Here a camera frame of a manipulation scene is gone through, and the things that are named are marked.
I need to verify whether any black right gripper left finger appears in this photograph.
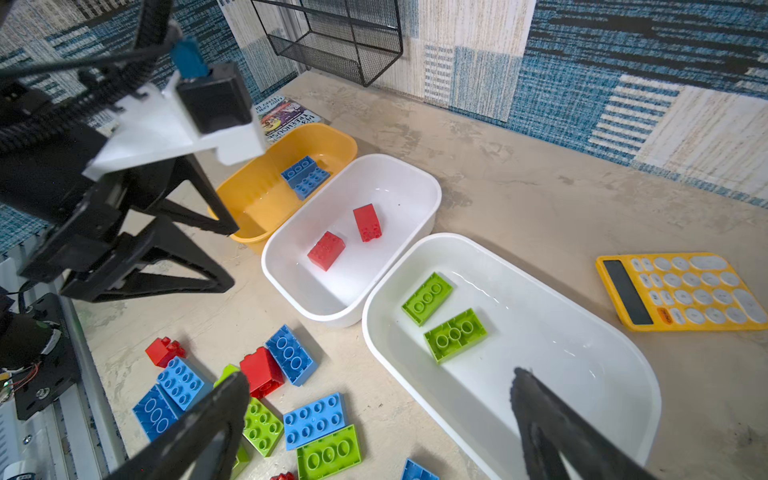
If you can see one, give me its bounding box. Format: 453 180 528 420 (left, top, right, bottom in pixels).
109 372 250 480

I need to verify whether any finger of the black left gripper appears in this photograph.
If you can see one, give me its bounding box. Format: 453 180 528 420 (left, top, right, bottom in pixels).
60 217 235 302
143 155 239 236

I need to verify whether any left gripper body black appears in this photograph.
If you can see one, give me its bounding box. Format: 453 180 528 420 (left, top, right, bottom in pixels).
20 157 182 282

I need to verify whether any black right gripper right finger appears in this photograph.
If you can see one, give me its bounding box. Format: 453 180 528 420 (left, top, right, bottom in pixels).
510 367 653 479

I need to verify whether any blue lego brick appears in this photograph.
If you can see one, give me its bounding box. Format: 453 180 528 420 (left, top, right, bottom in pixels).
293 167 330 201
157 357 212 411
265 325 318 386
281 156 317 185

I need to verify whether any small red lego brick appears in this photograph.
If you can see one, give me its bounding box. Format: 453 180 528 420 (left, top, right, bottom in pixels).
145 337 186 368

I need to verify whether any green lego plate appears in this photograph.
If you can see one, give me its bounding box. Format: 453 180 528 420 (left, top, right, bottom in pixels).
402 272 453 326
424 308 488 365
296 425 363 480

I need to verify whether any red lego brick tall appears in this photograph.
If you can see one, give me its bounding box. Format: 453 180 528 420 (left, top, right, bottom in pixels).
353 204 382 243

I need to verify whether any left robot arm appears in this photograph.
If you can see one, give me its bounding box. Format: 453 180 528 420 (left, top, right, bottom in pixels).
1 1 237 303

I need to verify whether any green lego plate hollow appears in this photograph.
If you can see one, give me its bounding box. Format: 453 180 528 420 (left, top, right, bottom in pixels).
230 442 250 480

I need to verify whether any blue lego plate front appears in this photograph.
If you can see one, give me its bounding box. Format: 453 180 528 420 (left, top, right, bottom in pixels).
133 385 182 442

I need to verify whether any green lego plate studded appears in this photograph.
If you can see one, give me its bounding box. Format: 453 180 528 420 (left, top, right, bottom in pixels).
243 398 284 458

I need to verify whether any yellow plastic tub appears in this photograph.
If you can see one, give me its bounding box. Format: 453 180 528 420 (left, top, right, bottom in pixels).
216 123 358 253

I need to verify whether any small green lego brick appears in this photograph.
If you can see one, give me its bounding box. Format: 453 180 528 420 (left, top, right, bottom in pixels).
213 364 240 388

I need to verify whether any small red brick right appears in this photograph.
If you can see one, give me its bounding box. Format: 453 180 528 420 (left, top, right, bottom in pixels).
270 472 296 480

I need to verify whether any large red lego brick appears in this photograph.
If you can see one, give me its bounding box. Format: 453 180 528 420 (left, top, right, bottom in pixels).
239 347 285 399

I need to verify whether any light blue lego plate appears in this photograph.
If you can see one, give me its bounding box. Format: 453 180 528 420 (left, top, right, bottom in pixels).
283 393 348 451

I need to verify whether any treehouse paperback book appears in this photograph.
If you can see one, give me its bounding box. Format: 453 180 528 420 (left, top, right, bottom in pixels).
255 95 325 144

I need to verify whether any right white plastic tub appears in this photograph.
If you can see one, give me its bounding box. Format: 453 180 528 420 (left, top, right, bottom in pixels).
362 233 662 479

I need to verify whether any white plastic tub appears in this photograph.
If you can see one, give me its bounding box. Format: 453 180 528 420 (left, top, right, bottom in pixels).
362 233 662 479
261 153 442 328

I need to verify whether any middle white plastic tub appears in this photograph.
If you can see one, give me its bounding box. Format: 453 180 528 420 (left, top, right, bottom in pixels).
261 153 442 328

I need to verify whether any yellow calculator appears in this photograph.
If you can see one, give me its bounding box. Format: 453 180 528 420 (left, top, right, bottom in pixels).
596 252 767 332

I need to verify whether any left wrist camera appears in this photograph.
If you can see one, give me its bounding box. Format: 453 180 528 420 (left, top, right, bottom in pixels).
83 62 268 180

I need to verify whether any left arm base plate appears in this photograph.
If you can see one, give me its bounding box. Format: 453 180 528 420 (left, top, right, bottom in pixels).
14 293 81 421

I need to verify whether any black wire mesh shelf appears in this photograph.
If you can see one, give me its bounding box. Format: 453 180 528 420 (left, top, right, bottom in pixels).
252 0 404 87

